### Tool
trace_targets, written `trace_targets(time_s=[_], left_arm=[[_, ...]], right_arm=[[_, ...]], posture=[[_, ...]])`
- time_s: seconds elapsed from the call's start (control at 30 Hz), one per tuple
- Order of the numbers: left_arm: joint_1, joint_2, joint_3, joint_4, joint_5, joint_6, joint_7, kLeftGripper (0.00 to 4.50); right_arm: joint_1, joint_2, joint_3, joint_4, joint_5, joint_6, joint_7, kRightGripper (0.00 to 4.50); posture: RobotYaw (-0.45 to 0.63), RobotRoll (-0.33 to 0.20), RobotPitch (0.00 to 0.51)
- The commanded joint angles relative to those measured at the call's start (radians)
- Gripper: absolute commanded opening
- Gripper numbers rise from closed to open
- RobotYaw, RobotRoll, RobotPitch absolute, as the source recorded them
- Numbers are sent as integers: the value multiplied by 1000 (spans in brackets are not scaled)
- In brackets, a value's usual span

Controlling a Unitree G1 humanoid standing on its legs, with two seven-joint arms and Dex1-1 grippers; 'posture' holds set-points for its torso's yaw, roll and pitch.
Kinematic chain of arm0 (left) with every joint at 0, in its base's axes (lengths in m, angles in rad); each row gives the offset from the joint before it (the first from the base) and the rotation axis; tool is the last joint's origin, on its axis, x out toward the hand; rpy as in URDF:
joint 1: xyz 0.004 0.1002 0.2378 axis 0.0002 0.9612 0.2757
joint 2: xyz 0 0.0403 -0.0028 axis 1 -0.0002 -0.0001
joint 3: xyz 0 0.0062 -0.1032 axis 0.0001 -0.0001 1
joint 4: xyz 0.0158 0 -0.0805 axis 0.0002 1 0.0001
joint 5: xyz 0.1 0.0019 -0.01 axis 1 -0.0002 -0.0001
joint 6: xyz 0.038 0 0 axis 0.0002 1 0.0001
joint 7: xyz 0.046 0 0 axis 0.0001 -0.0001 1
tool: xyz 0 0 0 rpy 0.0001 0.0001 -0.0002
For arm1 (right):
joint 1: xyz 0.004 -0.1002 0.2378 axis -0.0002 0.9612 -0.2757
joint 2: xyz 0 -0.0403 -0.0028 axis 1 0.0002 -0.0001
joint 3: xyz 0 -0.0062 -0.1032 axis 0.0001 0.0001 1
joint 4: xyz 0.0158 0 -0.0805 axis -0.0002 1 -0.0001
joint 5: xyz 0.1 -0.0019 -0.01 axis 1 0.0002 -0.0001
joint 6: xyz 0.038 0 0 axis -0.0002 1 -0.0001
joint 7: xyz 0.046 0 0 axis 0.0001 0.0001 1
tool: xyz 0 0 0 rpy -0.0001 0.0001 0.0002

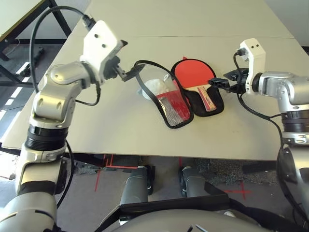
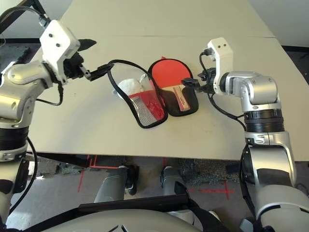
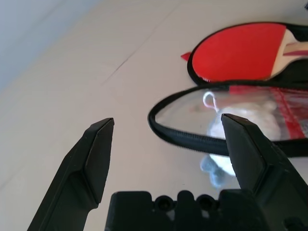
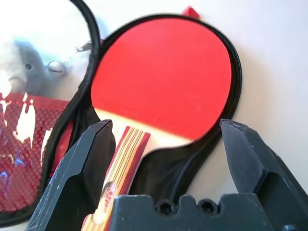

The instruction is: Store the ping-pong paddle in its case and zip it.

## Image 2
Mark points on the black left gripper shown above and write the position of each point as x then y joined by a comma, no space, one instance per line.
73,67

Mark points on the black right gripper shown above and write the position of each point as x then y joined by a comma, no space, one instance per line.
208,81

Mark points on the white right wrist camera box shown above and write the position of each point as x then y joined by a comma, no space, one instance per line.
223,50

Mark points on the clear plastic bag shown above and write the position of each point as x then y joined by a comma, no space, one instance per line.
129,85

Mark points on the black waist bar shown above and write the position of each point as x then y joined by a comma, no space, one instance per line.
135,201

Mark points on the black floor mat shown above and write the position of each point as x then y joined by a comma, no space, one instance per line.
12,58

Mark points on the red ping-pong paddle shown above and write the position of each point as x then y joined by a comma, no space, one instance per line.
169,72

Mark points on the silver robot torso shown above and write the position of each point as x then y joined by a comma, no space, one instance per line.
108,222

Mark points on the grey left robot leg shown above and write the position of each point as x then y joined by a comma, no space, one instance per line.
111,183

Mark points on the grey right robot leg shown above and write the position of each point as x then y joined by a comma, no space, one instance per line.
173,183

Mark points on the red black paddle case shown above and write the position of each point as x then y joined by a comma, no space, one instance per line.
190,101

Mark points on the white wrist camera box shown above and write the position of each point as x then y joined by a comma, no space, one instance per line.
58,38
223,50

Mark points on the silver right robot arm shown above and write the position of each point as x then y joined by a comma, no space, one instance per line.
260,87

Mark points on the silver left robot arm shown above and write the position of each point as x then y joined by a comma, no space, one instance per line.
19,79

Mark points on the black framed side table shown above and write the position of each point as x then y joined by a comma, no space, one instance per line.
14,14

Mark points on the white perforated shoe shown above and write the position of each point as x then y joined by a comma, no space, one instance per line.
213,215

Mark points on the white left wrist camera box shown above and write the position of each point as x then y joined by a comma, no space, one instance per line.
58,38

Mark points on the grey robot leg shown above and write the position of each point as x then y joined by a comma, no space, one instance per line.
111,183
173,183

